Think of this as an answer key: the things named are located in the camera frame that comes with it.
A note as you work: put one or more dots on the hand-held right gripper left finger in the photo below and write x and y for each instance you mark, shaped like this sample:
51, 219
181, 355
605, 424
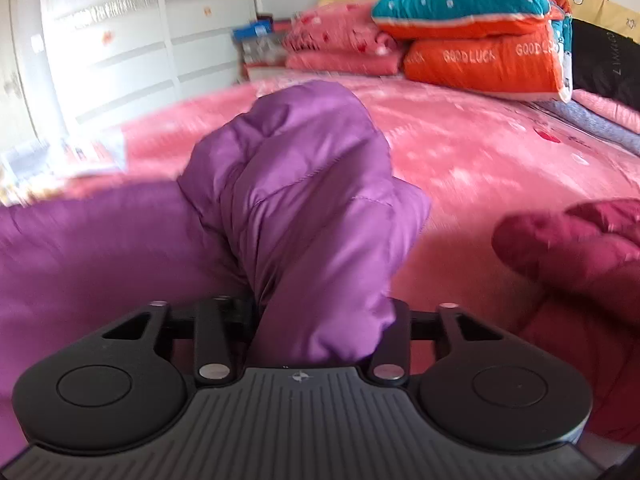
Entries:
212, 332

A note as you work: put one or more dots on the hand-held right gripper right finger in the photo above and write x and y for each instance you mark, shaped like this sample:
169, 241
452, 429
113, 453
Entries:
400, 355

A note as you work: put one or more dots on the dark red jacket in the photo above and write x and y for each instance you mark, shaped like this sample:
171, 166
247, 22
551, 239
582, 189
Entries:
575, 260

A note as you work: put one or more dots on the pink printed bed blanket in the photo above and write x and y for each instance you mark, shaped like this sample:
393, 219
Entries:
475, 160

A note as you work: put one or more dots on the blue box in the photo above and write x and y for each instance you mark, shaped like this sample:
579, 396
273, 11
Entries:
252, 33

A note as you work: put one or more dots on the white sliding wardrobe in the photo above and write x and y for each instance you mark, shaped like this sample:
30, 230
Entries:
150, 20

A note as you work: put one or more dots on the orange folded quilt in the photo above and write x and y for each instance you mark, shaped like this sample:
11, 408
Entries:
480, 67

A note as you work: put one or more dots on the white door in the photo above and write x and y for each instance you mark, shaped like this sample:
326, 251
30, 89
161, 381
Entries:
15, 85

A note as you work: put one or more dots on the clear plastic bag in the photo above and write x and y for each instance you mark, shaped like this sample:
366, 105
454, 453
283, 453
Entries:
75, 152

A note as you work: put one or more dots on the grey cloth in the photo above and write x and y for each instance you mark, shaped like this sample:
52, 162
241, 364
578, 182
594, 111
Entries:
600, 127

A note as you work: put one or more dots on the black cloth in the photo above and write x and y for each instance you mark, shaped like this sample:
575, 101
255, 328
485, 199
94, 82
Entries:
605, 60

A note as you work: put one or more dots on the white light switch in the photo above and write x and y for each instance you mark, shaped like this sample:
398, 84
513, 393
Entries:
37, 42

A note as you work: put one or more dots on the pink folded quilt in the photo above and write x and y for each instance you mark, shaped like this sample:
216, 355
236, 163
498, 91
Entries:
340, 35

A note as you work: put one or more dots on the purple down jacket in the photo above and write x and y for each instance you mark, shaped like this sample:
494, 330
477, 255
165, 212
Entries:
300, 185

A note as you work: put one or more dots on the teal dotted folded quilt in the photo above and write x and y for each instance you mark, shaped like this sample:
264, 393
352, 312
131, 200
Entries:
450, 0

